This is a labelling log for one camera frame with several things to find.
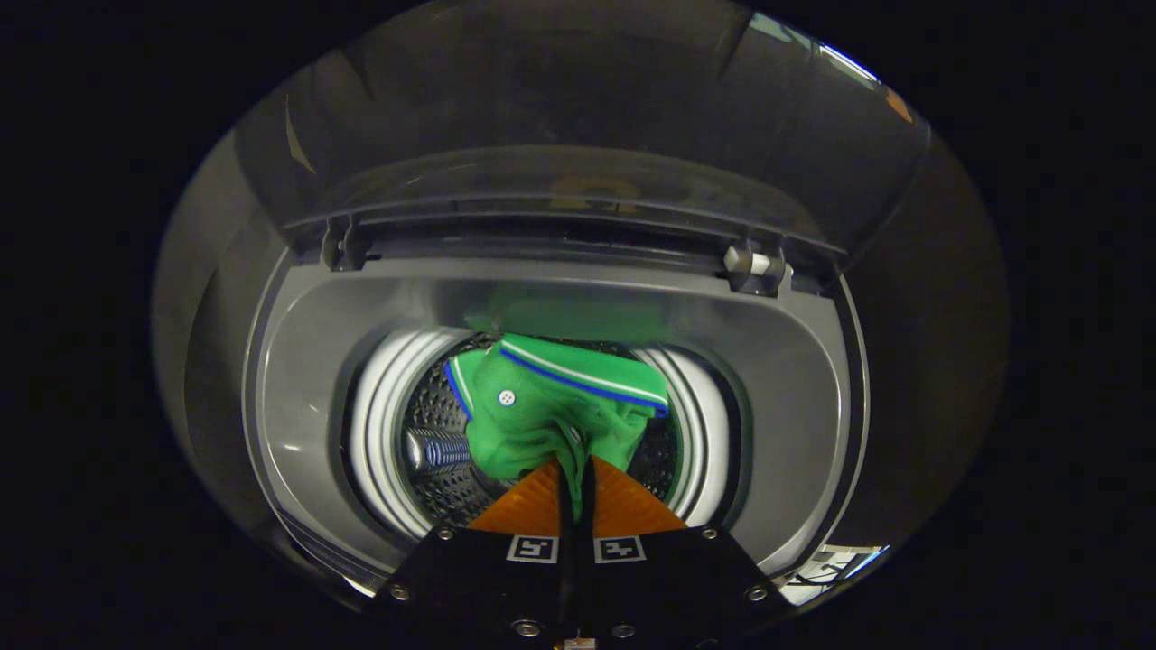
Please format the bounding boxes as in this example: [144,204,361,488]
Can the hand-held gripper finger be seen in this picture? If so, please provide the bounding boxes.
[366,458,579,646]
[578,456,796,646]

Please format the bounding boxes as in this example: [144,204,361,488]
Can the green polo shirt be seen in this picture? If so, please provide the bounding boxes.
[444,332,671,520]

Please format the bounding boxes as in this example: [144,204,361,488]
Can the dark grey washing machine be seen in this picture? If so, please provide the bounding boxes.
[185,212,872,604]

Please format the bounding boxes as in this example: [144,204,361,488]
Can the dark washing machine lid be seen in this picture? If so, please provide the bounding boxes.
[230,0,933,299]

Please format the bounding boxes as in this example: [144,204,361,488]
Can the floor cables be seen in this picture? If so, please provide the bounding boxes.
[784,545,884,599]

